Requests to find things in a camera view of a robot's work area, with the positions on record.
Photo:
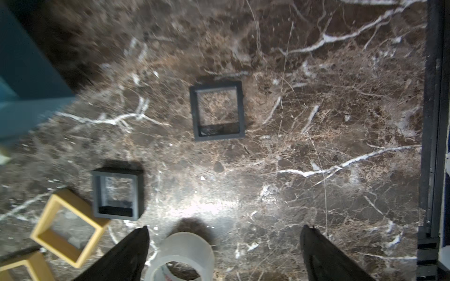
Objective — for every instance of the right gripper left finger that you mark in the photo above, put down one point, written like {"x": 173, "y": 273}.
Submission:
{"x": 124, "y": 262}

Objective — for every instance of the clear tape roll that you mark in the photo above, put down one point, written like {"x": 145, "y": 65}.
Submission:
{"x": 183, "y": 247}

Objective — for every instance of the teal drawer cabinet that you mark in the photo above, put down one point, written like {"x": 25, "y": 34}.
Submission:
{"x": 31, "y": 88}

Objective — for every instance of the small black brooch box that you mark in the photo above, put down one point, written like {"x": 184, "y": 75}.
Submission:
{"x": 118, "y": 194}

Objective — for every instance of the yellow brooch box upper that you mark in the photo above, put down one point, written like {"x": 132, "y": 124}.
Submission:
{"x": 68, "y": 228}

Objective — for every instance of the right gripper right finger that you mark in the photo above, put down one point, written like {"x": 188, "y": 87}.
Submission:
{"x": 326, "y": 262}

